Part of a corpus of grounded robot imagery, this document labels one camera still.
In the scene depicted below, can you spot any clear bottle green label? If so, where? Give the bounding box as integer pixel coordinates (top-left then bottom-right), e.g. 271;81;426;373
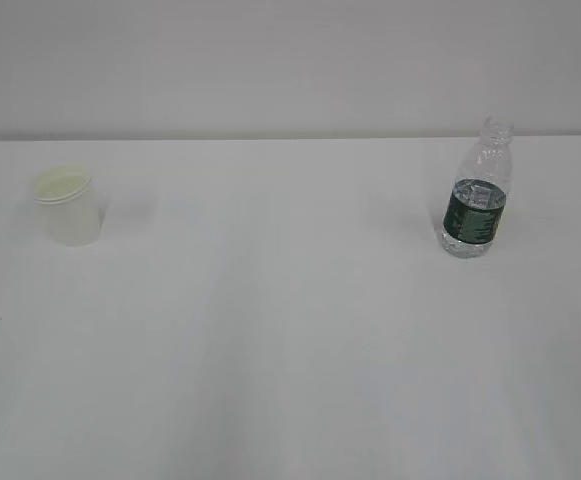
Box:
438;117;514;259

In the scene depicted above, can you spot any white paper cup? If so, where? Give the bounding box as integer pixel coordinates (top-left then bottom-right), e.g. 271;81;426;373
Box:
33;165;102;247

